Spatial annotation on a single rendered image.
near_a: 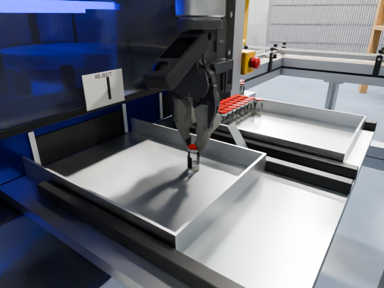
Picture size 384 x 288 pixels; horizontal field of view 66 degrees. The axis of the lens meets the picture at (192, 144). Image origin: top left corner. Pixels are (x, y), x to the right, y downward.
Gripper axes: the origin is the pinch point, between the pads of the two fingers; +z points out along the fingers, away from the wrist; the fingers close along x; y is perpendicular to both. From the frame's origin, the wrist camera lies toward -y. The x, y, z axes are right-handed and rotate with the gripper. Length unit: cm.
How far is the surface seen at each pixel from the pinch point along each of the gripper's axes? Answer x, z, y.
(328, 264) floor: -19, 93, 90
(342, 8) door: 135, -33, 824
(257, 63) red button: 12, -6, 53
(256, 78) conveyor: 26, 5, 87
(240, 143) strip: -3.8, 3.1, 11.6
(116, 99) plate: 15.1, -6.2, -3.1
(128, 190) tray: 4.3, 5.2, -11.5
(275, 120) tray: -2.4, 5.1, 34.6
